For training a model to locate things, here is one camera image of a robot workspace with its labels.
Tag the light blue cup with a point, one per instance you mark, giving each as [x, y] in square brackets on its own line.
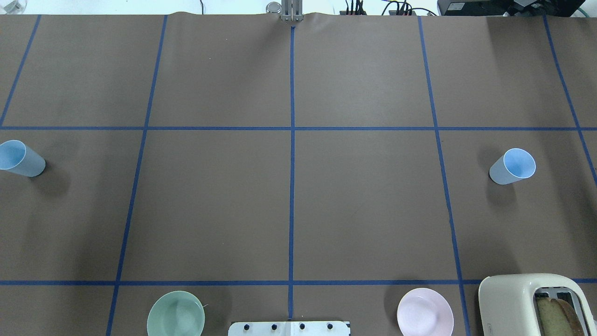
[514, 165]
[17, 158]

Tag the metal camera post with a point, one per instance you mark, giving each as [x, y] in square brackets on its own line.
[288, 10]

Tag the black device on desk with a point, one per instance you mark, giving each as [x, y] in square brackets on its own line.
[526, 8]

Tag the cream toaster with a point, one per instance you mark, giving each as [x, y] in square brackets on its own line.
[507, 303]

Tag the pink bowl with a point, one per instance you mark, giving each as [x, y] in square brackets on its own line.
[424, 312]

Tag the mint green bowl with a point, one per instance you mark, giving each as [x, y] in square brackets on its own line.
[177, 313]

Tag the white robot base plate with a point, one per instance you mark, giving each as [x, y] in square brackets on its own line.
[290, 328]

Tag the bread slice in toaster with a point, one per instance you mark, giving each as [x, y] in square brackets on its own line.
[558, 318]

